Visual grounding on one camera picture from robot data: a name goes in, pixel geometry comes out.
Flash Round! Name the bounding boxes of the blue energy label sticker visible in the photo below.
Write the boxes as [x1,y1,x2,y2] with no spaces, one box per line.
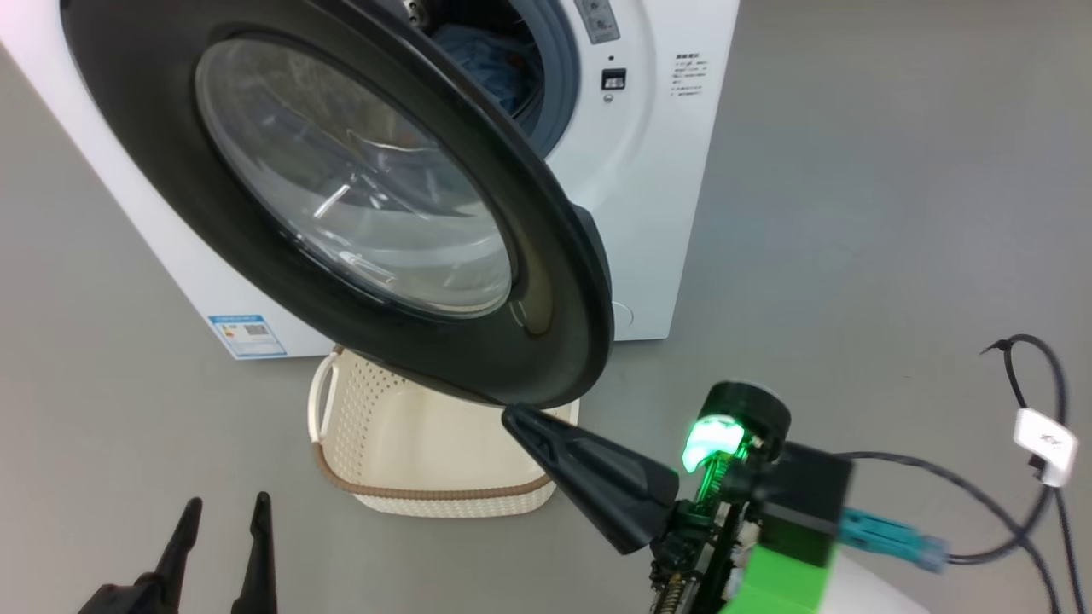
[207,314,288,360]

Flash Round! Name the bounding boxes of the cream perforated laundry basket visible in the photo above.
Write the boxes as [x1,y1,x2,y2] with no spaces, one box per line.
[307,345,581,518]

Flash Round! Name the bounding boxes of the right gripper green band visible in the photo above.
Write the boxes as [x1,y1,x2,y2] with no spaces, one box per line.
[502,381,834,614]

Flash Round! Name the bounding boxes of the white front-load washing machine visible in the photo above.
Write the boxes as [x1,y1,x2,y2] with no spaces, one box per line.
[0,0,741,361]

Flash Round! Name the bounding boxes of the grey rubber door gasket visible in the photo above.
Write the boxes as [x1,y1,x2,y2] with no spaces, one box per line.
[409,0,583,165]

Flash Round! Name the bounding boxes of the white cable tag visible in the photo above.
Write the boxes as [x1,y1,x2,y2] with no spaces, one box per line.
[1013,408,1078,489]

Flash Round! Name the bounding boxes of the black round glass washer door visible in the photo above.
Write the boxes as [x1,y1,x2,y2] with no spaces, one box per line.
[60,0,615,410]

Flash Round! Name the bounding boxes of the blue garment with orange prints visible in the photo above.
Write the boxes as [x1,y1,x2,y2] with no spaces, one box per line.
[431,23,544,118]

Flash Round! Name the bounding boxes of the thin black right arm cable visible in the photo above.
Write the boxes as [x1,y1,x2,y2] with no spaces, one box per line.
[840,452,1063,614]

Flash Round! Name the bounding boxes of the right camera cable teal plug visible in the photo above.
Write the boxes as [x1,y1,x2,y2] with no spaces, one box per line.
[840,334,1092,614]

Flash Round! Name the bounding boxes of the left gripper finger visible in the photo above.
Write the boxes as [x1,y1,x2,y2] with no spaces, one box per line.
[230,492,279,614]
[78,497,204,614]

